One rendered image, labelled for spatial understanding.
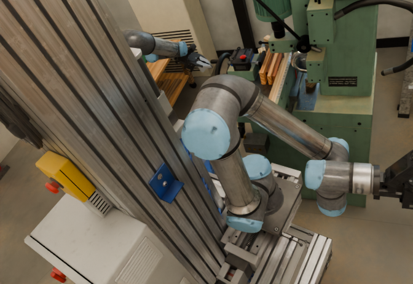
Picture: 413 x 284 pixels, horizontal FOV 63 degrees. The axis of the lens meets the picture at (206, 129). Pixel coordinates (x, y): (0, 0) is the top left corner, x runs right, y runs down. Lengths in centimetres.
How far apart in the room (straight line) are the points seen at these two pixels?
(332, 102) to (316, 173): 83
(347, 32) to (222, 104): 81
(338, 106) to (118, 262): 116
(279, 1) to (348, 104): 56
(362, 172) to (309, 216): 138
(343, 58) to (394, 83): 144
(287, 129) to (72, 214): 66
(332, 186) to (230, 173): 25
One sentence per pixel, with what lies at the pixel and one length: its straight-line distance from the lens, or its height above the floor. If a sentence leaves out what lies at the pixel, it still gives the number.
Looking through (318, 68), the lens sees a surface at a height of 104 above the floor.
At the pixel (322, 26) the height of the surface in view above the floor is 123.
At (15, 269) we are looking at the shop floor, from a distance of 300.
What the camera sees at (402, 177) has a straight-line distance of 85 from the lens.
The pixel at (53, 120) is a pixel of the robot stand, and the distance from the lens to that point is 71.
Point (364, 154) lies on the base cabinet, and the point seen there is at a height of 52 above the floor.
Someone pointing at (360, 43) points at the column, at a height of 109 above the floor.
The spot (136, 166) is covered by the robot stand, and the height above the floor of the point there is 135.
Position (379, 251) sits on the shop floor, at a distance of 214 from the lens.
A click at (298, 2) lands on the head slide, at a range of 147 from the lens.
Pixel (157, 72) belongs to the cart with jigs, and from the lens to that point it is 274.
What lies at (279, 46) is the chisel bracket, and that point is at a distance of 164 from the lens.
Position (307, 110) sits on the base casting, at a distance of 164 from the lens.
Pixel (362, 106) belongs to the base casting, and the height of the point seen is 80.
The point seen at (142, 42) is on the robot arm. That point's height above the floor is 133.
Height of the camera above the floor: 196
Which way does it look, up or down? 44 degrees down
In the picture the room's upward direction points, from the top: 24 degrees counter-clockwise
